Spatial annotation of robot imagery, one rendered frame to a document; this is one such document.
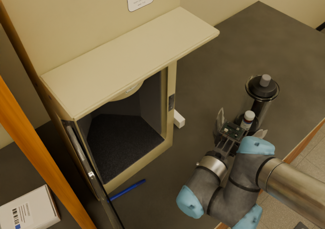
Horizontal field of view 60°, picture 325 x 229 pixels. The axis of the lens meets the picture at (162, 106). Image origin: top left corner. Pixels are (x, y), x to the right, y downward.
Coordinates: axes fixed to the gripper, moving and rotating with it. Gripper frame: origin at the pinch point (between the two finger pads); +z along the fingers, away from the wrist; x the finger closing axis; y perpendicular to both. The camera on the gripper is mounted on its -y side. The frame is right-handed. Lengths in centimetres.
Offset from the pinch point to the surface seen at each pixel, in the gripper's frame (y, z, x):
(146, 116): -7.4, -12.3, 29.7
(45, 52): 42, -40, 27
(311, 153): -111, 91, -41
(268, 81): 8.5, 11.0, -1.1
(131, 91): 20.3, -24.5, 23.9
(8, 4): 51, -42, 27
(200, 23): 39.0, -15.1, 12.2
